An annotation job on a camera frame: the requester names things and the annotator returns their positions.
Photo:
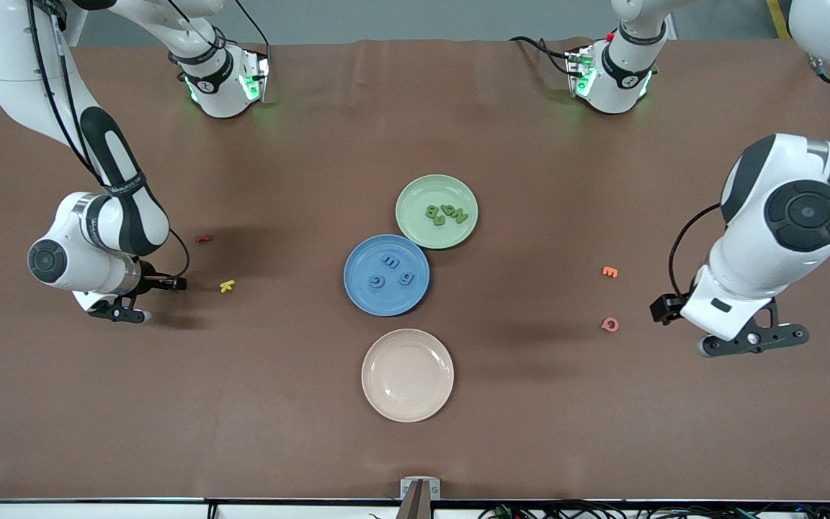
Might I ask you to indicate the brown table mat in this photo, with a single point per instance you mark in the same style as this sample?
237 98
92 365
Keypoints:
278 432

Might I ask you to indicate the dark camera pole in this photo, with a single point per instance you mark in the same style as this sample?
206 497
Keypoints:
415 508

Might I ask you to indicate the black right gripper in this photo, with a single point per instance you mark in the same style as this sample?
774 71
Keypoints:
150 280

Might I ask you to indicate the orange letter E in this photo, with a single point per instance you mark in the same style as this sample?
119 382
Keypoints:
609 272

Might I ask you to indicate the blue numeral 6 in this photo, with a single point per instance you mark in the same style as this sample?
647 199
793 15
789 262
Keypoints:
406 279

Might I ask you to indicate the blue letter G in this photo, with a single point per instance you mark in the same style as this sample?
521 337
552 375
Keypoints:
372 282

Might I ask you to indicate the blue plate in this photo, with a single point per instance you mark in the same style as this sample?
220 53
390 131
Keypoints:
364 263

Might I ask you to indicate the white table edge rail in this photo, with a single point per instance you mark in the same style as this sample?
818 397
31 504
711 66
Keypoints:
98 512

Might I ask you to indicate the cream plate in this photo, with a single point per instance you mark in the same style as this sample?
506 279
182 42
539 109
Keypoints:
408 375

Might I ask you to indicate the pink letter Q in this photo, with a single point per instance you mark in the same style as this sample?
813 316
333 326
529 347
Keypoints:
603 325

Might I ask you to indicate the green plate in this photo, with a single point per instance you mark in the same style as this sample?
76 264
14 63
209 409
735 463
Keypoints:
422 194

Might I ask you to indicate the blue letter m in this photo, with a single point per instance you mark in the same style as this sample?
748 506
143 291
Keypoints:
390 259

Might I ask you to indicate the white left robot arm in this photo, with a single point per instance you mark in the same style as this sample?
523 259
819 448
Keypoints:
753 252

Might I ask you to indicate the grey metal bracket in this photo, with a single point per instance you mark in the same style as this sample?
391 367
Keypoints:
406 490

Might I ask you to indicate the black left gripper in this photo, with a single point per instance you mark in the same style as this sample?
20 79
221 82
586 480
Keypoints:
663 308

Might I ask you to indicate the yellow letter K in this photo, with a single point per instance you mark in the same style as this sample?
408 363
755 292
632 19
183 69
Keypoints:
227 286

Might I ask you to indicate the green capital letter N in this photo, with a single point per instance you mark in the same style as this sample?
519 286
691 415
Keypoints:
460 215

